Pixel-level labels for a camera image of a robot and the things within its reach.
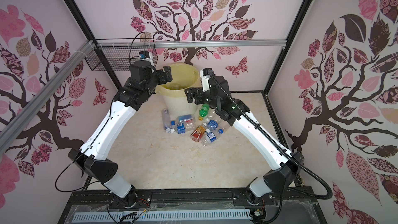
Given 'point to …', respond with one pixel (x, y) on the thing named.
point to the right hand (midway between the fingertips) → (194, 87)
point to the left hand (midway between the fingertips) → (162, 71)
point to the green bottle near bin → (203, 111)
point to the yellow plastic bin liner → (184, 75)
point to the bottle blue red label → (188, 119)
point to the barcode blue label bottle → (209, 137)
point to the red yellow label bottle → (197, 134)
